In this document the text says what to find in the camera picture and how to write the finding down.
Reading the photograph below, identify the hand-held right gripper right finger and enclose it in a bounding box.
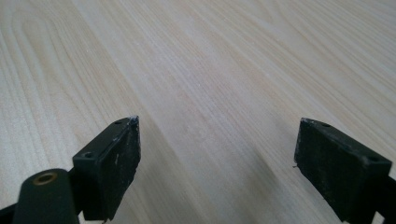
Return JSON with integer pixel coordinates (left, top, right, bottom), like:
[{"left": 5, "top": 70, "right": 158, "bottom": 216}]
[{"left": 293, "top": 117, "right": 393, "bottom": 224}]

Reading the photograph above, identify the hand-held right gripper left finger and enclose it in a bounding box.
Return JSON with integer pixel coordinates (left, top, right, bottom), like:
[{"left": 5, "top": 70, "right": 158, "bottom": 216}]
[{"left": 72, "top": 115, "right": 142, "bottom": 222}]

